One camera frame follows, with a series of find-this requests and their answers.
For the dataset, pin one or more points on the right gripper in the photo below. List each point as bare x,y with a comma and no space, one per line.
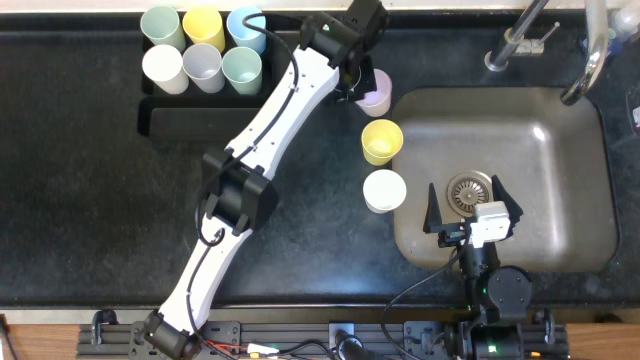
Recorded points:
452,235

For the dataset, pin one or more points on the yellow cup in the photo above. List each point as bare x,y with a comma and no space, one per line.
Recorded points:
202,25
381,140

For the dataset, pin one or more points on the pink cup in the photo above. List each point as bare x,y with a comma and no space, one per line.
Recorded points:
379,99

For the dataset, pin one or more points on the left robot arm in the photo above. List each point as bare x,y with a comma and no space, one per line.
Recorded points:
310,85

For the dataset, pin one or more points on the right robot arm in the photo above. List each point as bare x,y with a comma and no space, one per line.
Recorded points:
510,292

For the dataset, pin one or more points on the steel sink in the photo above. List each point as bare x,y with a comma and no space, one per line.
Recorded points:
550,175

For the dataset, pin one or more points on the steel tap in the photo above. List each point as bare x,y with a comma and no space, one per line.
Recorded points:
505,47

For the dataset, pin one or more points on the blue soap bottle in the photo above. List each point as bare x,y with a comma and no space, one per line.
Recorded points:
625,22

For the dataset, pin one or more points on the green cup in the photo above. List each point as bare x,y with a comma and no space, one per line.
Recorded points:
160,25
241,67

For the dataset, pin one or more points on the blue cup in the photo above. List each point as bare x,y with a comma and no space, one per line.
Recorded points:
247,39

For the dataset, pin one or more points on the black tray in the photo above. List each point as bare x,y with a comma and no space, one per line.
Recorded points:
200,120

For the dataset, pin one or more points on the grey cup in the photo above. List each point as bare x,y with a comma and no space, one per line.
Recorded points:
202,65

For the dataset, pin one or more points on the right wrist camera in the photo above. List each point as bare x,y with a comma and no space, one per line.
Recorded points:
491,222

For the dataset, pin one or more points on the mounting rail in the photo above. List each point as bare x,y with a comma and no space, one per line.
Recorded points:
300,335

